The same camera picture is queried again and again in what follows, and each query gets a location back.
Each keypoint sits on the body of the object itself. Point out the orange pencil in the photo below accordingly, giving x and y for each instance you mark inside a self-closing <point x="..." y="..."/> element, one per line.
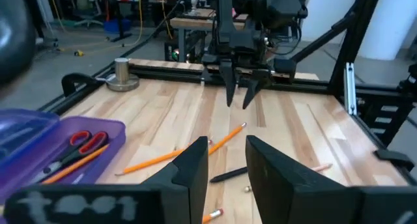
<point x="153" y="160"/>
<point x="213" y="215"/>
<point x="75" y="165"/>
<point x="228" y="137"/>

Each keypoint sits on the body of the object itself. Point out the blue floor bin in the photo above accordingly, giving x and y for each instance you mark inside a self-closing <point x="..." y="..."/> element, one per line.
<point x="115" y="26"/>

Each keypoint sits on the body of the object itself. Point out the black pen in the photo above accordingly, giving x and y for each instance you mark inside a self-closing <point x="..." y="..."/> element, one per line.
<point x="228" y="174"/>

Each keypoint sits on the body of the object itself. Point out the black right wrist camera housing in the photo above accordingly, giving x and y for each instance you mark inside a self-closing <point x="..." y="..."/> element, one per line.
<point x="277" y="9"/>

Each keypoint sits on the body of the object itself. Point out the grey office chair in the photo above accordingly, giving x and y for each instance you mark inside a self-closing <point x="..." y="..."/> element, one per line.
<point x="85" y="1"/>

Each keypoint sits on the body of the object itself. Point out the white table lamp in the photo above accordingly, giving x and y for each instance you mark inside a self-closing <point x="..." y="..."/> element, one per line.
<point x="194" y="2"/>

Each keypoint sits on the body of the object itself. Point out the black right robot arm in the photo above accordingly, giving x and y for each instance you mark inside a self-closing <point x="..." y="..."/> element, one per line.
<point x="224" y="15"/>

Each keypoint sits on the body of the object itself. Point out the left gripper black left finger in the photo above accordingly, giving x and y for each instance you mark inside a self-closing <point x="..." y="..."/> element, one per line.
<point x="182" y="191"/>

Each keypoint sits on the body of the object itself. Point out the black frame clip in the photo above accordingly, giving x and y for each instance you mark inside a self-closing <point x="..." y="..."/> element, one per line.
<point x="392" y="157"/>

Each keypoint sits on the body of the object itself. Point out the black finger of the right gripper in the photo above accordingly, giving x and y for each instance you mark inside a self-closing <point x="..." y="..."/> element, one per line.
<point x="229" y="84"/>
<point x="252" y="92"/>

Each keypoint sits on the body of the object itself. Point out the wooden workbench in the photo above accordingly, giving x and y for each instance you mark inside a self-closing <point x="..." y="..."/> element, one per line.
<point x="195" y="23"/>

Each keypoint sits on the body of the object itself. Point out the purple plastic pencil box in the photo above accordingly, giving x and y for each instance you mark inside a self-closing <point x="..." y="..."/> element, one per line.
<point x="19" y="126"/>

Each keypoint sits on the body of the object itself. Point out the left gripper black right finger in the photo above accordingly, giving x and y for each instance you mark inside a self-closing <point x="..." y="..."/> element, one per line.
<point x="286" y="198"/>

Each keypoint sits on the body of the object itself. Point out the silver metal cylinder weight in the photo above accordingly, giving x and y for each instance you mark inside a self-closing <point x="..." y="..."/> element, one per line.
<point x="122" y="71"/>

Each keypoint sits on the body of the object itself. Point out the black curved clamp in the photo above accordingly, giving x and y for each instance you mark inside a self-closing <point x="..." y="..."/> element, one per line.
<point x="75" y="77"/>

